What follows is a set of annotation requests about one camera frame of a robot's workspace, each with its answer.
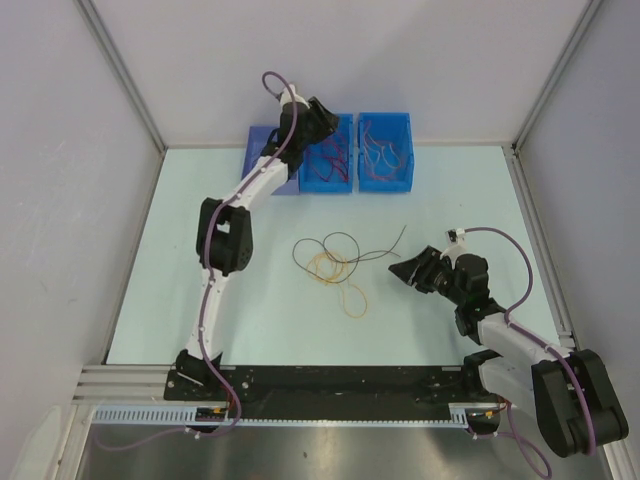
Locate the front aluminium rail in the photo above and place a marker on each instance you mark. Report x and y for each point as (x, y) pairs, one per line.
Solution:
(121, 384)

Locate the blue bin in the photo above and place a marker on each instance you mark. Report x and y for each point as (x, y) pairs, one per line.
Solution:
(328, 166)
(385, 152)

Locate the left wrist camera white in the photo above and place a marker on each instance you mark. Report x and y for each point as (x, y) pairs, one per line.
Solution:
(289, 94)

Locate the right aluminium frame post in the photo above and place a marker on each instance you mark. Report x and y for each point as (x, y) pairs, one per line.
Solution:
(567, 53)

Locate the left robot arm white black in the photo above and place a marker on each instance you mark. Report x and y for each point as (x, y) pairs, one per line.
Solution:
(224, 241)

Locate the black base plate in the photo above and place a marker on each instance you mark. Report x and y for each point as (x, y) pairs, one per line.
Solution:
(350, 393)

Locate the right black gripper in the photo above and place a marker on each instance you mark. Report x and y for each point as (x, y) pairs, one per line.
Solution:
(417, 271)

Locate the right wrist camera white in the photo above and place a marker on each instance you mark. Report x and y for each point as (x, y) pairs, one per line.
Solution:
(456, 245)

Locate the lavender plastic bin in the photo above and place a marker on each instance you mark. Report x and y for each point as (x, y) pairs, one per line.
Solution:
(258, 136)

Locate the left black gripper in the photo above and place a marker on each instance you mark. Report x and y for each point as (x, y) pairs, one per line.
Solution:
(325, 122)

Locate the left aluminium frame post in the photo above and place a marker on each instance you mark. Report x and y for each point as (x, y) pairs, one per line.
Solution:
(116, 63)

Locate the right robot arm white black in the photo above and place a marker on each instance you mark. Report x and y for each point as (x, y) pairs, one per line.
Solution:
(567, 392)

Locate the blue bin right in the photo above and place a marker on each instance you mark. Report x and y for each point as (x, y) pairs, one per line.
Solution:
(385, 152)

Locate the blue bin middle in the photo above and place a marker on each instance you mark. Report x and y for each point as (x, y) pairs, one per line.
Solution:
(328, 166)

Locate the right aluminium table rail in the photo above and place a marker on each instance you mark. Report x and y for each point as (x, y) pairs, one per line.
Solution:
(543, 258)

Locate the aluminium frame post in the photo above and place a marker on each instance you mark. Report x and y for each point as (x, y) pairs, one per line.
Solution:
(567, 53)
(116, 63)

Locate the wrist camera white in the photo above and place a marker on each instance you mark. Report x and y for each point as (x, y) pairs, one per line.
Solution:
(289, 94)
(456, 245)

